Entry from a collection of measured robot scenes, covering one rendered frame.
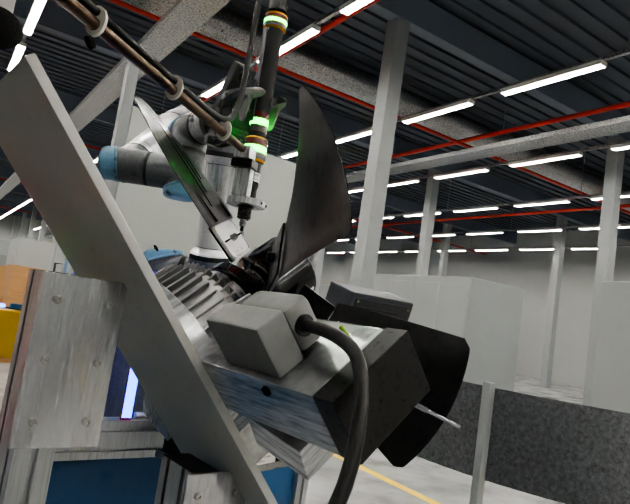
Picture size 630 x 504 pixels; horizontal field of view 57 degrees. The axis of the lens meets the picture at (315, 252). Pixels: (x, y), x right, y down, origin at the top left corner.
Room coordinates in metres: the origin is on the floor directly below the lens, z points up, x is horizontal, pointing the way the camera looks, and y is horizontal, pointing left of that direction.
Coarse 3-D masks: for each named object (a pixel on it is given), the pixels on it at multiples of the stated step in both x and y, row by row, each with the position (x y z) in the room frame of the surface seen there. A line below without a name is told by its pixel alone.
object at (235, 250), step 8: (224, 224) 0.95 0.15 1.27; (232, 224) 0.98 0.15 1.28; (216, 232) 0.91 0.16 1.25; (224, 232) 0.94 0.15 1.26; (232, 232) 0.97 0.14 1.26; (224, 240) 0.92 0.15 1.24; (240, 240) 0.98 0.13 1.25; (224, 248) 0.91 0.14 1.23; (232, 248) 0.93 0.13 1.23; (240, 248) 0.96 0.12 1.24; (248, 248) 0.99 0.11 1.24; (232, 256) 0.92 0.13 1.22; (240, 256) 0.95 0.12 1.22
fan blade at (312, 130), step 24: (312, 96) 0.71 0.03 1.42; (312, 120) 0.72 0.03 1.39; (312, 144) 0.73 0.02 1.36; (336, 144) 0.67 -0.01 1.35; (312, 168) 0.74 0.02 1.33; (336, 168) 0.67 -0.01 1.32; (312, 192) 0.74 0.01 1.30; (336, 192) 0.67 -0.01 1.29; (288, 216) 0.86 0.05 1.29; (312, 216) 0.74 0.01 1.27; (336, 216) 0.67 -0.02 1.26; (288, 240) 0.84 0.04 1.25; (312, 240) 0.73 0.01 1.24; (336, 240) 0.67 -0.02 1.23; (288, 264) 0.80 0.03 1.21
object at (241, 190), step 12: (240, 156) 0.99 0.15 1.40; (252, 156) 1.00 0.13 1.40; (240, 168) 1.01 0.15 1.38; (252, 168) 1.00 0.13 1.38; (240, 180) 1.01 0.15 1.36; (252, 180) 1.02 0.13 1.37; (240, 192) 1.01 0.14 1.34; (228, 204) 1.05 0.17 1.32; (252, 204) 1.01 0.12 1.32; (264, 204) 1.04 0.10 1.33
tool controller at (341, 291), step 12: (336, 288) 1.68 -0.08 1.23; (348, 288) 1.66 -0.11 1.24; (360, 288) 1.74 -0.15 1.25; (336, 300) 1.68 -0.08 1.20; (348, 300) 1.64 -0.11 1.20; (360, 300) 1.65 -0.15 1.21; (372, 300) 1.68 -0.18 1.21; (384, 300) 1.71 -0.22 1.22; (396, 300) 1.74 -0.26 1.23; (384, 312) 1.72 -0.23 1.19; (396, 312) 1.75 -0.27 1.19; (408, 312) 1.78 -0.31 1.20
